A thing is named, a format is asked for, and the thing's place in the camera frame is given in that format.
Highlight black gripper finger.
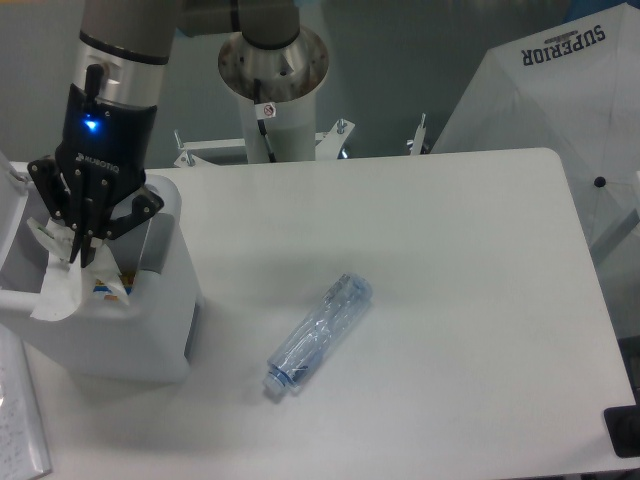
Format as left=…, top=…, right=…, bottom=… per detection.
left=79, top=186, right=164, bottom=266
left=27, top=157, right=82, bottom=263

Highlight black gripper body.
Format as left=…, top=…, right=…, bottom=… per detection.
left=55, top=84, right=157, bottom=220

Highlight white paper tissue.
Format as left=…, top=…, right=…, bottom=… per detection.
left=27, top=217, right=121, bottom=322

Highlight clear crushed plastic bottle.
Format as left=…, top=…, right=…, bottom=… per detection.
left=263, top=273, right=373, bottom=399

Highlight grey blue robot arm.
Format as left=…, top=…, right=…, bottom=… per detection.
left=28, top=1, right=300, bottom=267

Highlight white open trash can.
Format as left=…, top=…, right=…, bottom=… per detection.
left=1, top=159, right=203, bottom=383

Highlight blue yellow snack wrapper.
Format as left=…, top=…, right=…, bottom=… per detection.
left=93, top=271, right=136, bottom=305

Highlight white superior umbrella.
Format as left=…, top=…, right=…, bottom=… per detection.
left=430, top=2, right=640, bottom=281

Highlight black device at edge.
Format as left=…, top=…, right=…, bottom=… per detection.
left=604, top=405, right=639, bottom=458

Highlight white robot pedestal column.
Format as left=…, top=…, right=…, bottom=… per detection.
left=236, top=93, right=316, bottom=164

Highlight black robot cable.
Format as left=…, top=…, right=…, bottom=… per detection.
left=252, top=79, right=278, bottom=164

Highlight white metal base bracket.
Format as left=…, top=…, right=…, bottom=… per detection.
left=173, top=113, right=432, bottom=168

